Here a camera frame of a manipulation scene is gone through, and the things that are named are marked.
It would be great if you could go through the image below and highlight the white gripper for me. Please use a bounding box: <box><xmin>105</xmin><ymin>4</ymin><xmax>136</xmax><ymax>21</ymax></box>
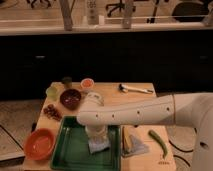
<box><xmin>85</xmin><ymin>126</ymin><xmax>108</xmax><ymax>142</ymax></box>

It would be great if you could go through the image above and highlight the blue sponge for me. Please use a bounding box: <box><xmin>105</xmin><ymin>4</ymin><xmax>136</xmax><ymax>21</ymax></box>
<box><xmin>88</xmin><ymin>138</ymin><xmax>110</xmax><ymax>154</ymax></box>

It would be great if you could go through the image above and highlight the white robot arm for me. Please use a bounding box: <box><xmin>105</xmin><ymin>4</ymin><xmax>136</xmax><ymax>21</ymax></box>
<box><xmin>77</xmin><ymin>93</ymin><xmax>213</xmax><ymax>171</ymax></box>

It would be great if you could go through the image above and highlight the green square tray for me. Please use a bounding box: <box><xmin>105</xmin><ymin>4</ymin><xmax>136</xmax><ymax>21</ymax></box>
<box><xmin>50</xmin><ymin>116</ymin><xmax>121</xmax><ymax>171</ymax></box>

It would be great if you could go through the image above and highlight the dark red bowl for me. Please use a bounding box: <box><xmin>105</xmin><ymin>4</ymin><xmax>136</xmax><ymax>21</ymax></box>
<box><xmin>60</xmin><ymin>89</ymin><xmax>81</xmax><ymax>110</ymax></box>

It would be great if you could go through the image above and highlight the grey folded cloth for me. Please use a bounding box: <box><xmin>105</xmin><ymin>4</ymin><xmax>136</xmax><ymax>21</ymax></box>
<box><xmin>122</xmin><ymin>135</ymin><xmax>149</xmax><ymax>157</ymax></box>

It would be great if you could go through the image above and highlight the bunch of dark grapes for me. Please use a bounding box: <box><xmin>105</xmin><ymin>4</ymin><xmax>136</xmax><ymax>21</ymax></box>
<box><xmin>43</xmin><ymin>104</ymin><xmax>62</xmax><ymax>121</ymax></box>

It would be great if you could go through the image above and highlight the small orange-filled white cup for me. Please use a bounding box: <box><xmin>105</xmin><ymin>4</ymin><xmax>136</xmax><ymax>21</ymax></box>
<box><xmin>80</xmin><ymin>78</ymin><xmax>95</xmax><ymax>90</ymax></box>

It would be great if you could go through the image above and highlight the orange bowl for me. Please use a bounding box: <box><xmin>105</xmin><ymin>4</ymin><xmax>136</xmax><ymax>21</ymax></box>
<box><xmin>24</xmin><ymin>128</ymin><xmax>56</xmax><ymax>161</ymax></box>

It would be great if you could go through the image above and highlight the dark green cup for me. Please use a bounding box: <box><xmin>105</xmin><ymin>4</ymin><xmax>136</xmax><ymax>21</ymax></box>
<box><xmin>61</xmin><ymin>77</ymin><xmax>72</xmax><ymax>89</ymax></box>

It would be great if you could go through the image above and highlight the wooden window ledge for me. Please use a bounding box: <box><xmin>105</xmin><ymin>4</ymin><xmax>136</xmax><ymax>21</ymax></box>
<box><xmin>0</xmin><ymin>21</ymin><xmax>213</xmax><ymax>36</ymax></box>

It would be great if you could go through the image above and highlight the black office chair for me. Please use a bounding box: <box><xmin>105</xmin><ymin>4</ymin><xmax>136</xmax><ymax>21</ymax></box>
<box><xmin>172</xmin><ymin>0</ymin><xmax>209</xmax><ymax>22</ymax></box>

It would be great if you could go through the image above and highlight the black cable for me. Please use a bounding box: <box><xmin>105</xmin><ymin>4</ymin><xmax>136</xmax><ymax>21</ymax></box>
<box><xmin>167</xmin><ymin>129</ymin><xmax>198</xmax><ymax>171</ymax></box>

